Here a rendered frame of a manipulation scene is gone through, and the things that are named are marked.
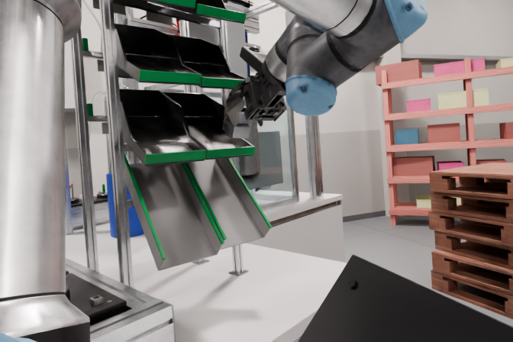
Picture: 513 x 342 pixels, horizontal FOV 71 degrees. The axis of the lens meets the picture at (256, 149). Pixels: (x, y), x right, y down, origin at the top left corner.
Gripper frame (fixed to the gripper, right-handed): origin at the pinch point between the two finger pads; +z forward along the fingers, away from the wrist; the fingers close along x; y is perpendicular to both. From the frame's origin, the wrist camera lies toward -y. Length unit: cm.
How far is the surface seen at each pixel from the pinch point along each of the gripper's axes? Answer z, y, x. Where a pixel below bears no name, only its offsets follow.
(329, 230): 106, 13, 105
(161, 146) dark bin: 5.3, 5.9, -17.6
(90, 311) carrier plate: 2.1, 36.4, -33.4
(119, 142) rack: 6.2, 4.4, -26.0
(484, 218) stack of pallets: 77, 25, 213
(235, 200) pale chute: 15.0, 16.6, 2.2
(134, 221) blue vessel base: 89, -1, -8
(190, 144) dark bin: 4.4, 6.0, -11.3
